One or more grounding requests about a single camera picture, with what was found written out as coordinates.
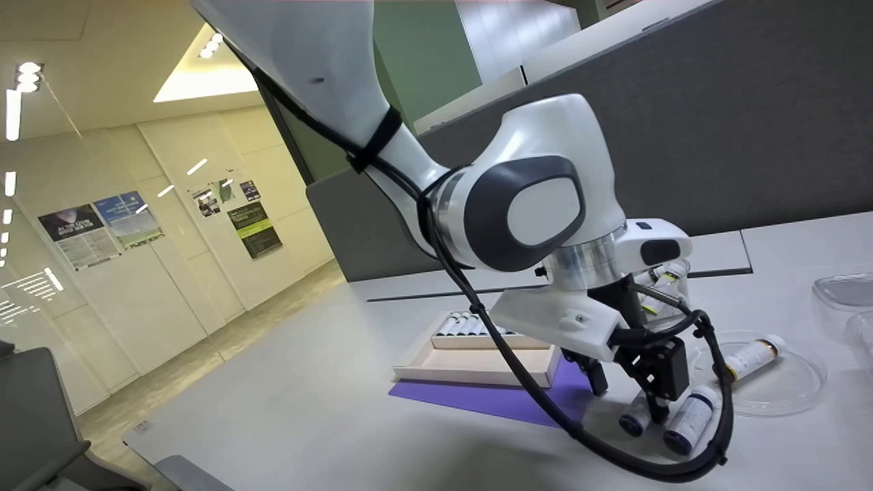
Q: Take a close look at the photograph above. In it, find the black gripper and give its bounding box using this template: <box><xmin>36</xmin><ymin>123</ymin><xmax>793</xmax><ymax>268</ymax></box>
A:
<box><xmin>583</xmin><ymin>311</ymin><xmax>692</xmax><ymax>427</ymax></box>

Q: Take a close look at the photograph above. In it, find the white bottle with amber base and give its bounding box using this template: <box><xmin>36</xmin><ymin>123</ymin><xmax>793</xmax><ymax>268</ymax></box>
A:
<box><xmin>651</xmin><ymin>268</ymin><xmax>686</xmax><ymax>311</ymax></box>

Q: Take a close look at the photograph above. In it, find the white bottle with brown base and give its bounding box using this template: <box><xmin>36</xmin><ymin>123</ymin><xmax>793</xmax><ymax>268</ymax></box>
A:
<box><xmin>723</xmin><ymin>332</ymin><xmax>787</xmax><ymax>385</ymax></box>

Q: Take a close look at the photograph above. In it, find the wooden tray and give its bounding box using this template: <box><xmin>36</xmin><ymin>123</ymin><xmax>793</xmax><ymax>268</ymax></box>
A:
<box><xmin>393</xmin><ymin>307</ymin><xmax>561</xmax><ymax>391</ymax></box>

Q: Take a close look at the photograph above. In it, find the clear round plastic lid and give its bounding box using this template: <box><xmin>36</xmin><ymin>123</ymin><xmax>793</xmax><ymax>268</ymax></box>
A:
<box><xmin>696</xmin><ymin>331</ymin><xmax>828</xmax><ymax>419</ymax></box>

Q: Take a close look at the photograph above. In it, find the purple paper mat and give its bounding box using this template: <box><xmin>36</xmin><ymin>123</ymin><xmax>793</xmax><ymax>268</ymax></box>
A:
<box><xmin>386</xmin><ymin>356</ymin><xmax>595</xmax><ymax>431</ymax></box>

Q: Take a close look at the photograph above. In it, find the clear plastic container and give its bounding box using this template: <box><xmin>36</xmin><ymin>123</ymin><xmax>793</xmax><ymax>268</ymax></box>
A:
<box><xmin>810</xmin><ymin>273</ymin><xmax>873</xmax><ymax>369</ymax></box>

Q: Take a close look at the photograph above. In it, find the green pillar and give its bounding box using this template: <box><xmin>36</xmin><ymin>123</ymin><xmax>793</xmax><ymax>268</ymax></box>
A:
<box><xmin>262</xmin><ymin>0</ymin><xmax>484</xmax><ymax>186</ymax></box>

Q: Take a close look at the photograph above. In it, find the dark grey chair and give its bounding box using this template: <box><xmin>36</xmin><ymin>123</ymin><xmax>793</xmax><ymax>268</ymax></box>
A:
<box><xmin>0</xmin><ymin>339</ymin><xmax>142</xmax><ymax>491</ymax></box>

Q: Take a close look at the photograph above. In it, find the long ceiling light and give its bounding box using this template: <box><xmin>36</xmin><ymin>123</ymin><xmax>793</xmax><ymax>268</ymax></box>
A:
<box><xmin>3</xmin><ymin>88</ymin><xmax>25</xmax><ymax>144</ymax></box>

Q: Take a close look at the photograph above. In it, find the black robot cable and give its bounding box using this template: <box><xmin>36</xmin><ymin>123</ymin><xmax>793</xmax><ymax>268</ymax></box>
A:
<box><xmin>227</xmin><ymin>44</ymin><xmax>737</xmax><ymax>486</ymax></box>

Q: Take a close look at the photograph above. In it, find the grey partition wall panel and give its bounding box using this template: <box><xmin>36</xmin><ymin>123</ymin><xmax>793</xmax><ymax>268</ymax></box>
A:
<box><xmin>303</xmin><ymin>0</ymin><xmax>873</xmax><ymax>283</ymax></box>

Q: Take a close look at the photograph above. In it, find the dark green wall poster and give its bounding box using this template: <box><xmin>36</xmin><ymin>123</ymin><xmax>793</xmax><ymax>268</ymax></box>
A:
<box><xmin>227</xmin><ymin>200</ymin><xmax>285</xmax><ymax>261</ymax></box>

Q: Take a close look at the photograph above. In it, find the blue and green wall poster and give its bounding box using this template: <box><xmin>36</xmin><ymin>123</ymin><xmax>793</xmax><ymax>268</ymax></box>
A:
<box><xmin>93</xmin><ymin>187</ymin><xmax>165</xmax><ymax>253</ymax></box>

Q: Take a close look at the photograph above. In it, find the dark and white wall poster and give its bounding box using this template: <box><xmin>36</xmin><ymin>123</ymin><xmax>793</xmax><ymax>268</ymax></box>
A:
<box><xmin>36</xmin><ymin>201</ymin><xmax>122</xmax><ymax>273</ymax></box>

